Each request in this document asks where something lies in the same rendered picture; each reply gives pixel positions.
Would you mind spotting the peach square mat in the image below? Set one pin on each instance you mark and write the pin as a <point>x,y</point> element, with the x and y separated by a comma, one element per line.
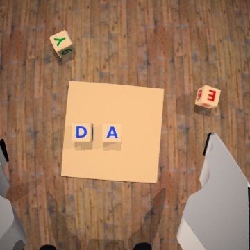
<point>135,158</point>

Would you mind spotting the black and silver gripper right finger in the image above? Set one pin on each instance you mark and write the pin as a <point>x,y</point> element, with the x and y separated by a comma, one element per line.
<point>217,217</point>

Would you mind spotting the beige letter block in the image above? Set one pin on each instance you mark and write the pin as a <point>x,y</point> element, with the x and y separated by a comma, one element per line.
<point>62,43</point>
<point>82,131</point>
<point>112,132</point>
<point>207,96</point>

